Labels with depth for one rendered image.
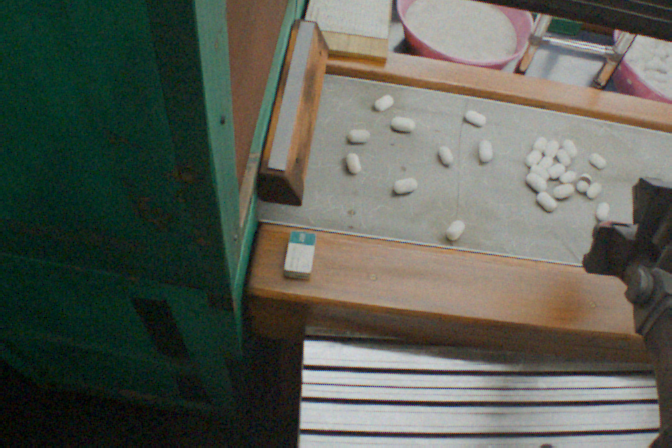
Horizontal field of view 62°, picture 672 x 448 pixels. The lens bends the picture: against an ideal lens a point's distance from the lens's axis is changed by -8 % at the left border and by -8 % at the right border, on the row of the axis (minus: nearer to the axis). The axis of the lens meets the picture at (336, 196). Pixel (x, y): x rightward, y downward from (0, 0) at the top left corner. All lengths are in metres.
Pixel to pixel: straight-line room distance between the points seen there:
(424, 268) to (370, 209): 0.13
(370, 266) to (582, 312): 0.30
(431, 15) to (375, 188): 0.43
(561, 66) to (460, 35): 0.24
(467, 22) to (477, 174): 0.36
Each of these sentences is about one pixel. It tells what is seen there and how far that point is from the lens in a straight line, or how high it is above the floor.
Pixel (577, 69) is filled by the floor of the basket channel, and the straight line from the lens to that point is 1.32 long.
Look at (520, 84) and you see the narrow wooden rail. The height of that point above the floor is 0.76.
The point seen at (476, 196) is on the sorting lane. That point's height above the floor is 0.74.
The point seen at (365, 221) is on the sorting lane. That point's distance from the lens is 0.88.
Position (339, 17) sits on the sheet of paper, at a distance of 1.10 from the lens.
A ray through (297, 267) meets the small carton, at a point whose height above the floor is 0.79.
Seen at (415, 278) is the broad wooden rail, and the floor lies 0.76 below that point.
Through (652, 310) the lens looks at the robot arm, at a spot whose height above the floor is 1.00.
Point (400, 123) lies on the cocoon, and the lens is 0.97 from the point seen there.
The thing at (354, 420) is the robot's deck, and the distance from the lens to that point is 0.85.
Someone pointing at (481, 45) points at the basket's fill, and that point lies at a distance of 1.19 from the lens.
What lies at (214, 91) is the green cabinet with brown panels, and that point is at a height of 1.17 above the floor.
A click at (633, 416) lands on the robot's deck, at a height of 0.67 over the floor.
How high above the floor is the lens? 1.50
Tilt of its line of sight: 57 degrees down
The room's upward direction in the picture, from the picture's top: 9 degrees clockwise
